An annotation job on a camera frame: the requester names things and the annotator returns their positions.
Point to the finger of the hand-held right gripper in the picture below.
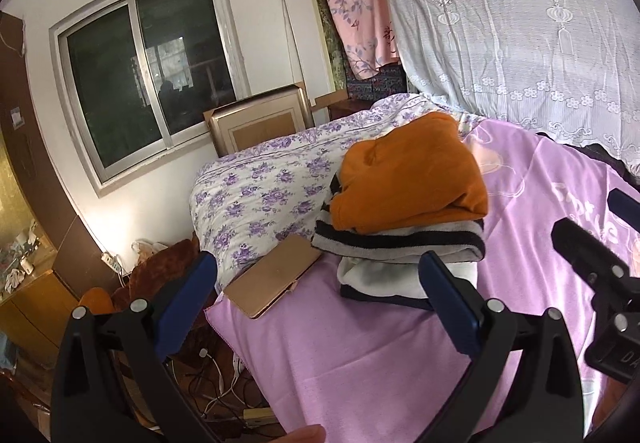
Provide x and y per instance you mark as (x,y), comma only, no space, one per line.
(585,250)
(625,208)

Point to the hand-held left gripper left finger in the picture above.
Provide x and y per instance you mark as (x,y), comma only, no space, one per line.
(192,293)

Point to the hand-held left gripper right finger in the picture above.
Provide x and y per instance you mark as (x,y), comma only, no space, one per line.
(445,293)

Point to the orange knit cardigan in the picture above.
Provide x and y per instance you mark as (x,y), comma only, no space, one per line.
(410,173)

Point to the person's left hand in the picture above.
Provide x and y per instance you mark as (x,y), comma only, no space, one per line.
(300,435)

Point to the brown plush cloth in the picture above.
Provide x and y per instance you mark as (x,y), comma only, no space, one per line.
(160,273)

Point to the dark navy garment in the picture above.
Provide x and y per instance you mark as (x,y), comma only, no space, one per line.
(390,299)

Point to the white plastic bag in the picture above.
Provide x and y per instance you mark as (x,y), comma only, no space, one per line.
(147,250)

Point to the black white striped garment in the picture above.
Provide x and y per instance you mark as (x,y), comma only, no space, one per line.
(390,243)

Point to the gold notebook case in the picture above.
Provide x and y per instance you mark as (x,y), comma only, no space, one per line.
(270,278)

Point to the white power strip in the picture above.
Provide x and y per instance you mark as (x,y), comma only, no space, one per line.
(112,263)

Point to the purple floral bedsheet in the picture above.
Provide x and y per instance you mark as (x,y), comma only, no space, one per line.
(250,193)

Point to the purple printed blanket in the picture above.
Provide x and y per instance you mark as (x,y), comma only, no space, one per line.
(350,363)

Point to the yellow wooden cabinet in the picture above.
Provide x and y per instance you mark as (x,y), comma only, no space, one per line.
(35,318)

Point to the white lace cover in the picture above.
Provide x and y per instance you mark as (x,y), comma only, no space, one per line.
(500,48)

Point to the sliding glass window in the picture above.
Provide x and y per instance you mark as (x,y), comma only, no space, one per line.
(125,88)

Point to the blue patterned box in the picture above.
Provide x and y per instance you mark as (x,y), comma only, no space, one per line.
(375,83)

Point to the green patterned panel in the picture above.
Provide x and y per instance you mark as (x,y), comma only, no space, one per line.
(332,53)

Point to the brown wooden wardrobe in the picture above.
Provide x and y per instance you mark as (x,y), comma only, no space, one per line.
(20,88)

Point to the white board panel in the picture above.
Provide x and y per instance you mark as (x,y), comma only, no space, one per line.
(300,38)

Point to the gold picture frame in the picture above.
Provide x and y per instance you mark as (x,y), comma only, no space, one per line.
(255,123)

